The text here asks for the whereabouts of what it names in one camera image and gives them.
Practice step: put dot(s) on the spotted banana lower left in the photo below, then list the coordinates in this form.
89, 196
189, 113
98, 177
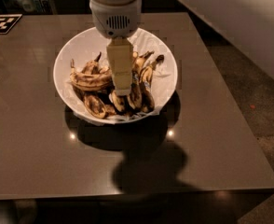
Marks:
94, 105

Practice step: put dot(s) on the long spotted top banana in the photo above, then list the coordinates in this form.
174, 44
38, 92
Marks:
97, 82

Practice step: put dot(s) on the black white marker tag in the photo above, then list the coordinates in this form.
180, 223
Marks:
7, 22

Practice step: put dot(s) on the spotted banana centre right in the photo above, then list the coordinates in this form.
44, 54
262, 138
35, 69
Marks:
135, 96

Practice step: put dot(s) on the spotted banana far right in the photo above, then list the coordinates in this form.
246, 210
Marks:
146, 76

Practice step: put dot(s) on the spotted banana back left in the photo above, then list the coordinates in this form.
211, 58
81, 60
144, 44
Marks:
92, 66

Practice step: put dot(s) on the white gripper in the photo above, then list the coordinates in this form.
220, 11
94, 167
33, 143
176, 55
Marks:
116, 19

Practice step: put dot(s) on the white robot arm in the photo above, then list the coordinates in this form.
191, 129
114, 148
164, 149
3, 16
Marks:
118, 20

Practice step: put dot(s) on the white bowl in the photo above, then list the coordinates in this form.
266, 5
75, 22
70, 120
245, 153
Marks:
81, 47

